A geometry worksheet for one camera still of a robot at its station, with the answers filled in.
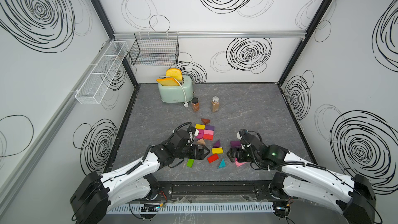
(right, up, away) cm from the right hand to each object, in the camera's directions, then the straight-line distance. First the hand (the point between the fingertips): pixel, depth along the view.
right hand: (233, 156), depth 77 cm
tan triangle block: (-16, +4, +12) cm, 21 cm away
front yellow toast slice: (-37, +39, +19) cm, 57 cm away
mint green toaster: (-34, +32, +22) cm, 51 cm away
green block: (-22, -6, +5) cm, 24 cm away
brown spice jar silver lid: (-7, +25, +21) cm, 34 cm away
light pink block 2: (+3, -6, +4) cm, 8 cm away
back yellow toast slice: (-33, +45, +21) cm, 60 cm away
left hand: (-15, +3, -1) cm, 15 cm away
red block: (-12, +6, +15) cm, 20 cm away
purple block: (-10, +11, +19) cm, 24 cm away
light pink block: (-13, +9, +17) cm, 23 cm away
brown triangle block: (-14, +15, +20) cm, 28 cm away
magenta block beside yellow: (-16, +8, +17) cm, 25 cm away
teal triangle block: (-5, -5, +3) cm, 8 cm away
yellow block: (-17, +11, +19) cm, 28 cm away
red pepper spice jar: (-20, +25, +22) cm, 39 cm away
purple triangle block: (-7, +2, +12) cm, 14 cm away
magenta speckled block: (-18, +6, +12) cm, 23 cm away
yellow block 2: (-7, -1, +10) cm, 12 cm away
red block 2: (-10, -4, +7) cm, 13 cm away
